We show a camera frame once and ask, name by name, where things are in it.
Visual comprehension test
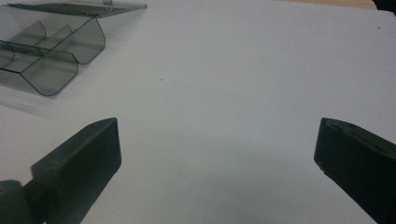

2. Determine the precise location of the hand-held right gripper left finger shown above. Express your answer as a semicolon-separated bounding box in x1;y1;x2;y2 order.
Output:
23;117;122;224

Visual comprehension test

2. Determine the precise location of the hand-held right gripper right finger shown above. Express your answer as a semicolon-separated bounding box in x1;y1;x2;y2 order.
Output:
313;117;396;224

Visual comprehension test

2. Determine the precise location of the smoky transparent plastic compartment box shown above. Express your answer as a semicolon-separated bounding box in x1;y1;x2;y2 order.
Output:
0;0;148;97

